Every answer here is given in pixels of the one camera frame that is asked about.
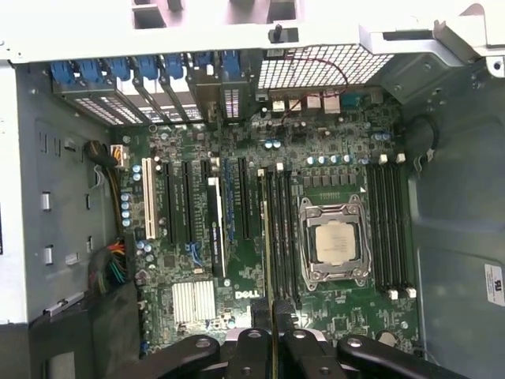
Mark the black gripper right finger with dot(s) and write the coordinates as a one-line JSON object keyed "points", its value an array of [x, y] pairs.
{"points": [[304, 355]]}

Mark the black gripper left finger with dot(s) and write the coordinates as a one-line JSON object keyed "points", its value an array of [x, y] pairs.
{"points": [[252, 355]]}

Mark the green RAM stick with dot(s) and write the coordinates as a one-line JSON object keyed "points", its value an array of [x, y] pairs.
{"points": [[268, 256]]}

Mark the RAM slot with white latches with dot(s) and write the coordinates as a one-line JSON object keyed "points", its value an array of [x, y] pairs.
{"points": [[387, 227], [280, 205], [260, 189], [405, 227]]}

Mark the green motherboard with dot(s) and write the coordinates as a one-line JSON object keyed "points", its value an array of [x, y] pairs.
{"points": [[347, 316]]}

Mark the CPU socket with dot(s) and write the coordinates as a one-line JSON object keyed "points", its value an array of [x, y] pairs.
{"points": [[304, 276]]}

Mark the silver finned heat sink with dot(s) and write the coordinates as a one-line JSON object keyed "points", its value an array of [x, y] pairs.
{"points": [[193, 302]]}

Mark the round coin battery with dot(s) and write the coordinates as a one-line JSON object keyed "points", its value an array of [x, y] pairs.
{"points": [[386, 339]]}

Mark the silver CPU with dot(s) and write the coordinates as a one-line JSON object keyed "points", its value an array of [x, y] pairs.
{"points": [[336, 245]]}

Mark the black graphics card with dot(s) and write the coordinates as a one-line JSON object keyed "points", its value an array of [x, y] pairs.
{"points": [[217, 237]]}

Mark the black plastic shroud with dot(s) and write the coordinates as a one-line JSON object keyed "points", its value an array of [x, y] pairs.
{"points": [[98, 335]]}

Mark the blue expansion slot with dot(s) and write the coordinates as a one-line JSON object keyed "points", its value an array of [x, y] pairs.
{"points": [[227, 197]]}

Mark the white expansion slot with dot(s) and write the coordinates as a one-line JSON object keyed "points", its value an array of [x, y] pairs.
{"points": [[149, 197]]}

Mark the short black expansion slot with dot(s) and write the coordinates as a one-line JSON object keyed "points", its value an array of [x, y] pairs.
{"points": [[205, 169]]}

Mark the white case sticker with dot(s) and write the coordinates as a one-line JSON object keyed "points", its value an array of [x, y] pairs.
{"points": [[495, 284]]}

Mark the grey and black PC case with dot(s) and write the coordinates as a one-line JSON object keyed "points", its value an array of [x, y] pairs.
{"points": [[453, 197]]}

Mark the grey power supply unit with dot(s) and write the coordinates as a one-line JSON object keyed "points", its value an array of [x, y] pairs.
{"points": [[59, 197]]}

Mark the blue slot clip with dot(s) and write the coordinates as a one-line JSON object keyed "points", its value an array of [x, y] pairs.
{"points": [[90, 71], [147, 67], [63, 73], [230, 63], [175, 65], [117, 69]]}

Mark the metal socket cover frame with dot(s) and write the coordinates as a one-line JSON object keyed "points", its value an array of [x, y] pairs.
{"points": [[335, 215]]}

